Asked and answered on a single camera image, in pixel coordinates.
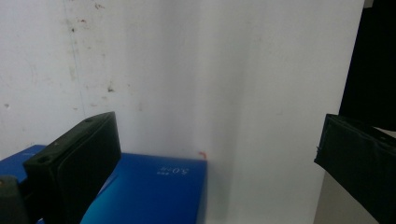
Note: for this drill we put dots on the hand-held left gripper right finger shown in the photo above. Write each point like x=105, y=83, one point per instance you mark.
x=361, y=161

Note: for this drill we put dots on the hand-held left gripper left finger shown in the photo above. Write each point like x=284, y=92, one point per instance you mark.
x=71, y=168

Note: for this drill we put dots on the blue flat box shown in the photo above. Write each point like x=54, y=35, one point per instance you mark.
x=149, y=193

